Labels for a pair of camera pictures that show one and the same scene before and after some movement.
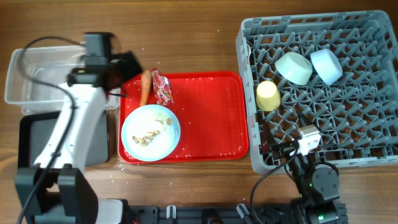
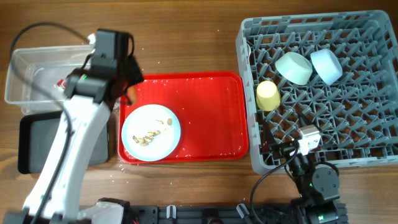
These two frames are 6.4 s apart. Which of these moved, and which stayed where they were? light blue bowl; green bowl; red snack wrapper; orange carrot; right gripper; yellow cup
Moved: orange carrot; red snack wrapper
Stayed: light blue bowl; right gripper; yellow cup; green bowl
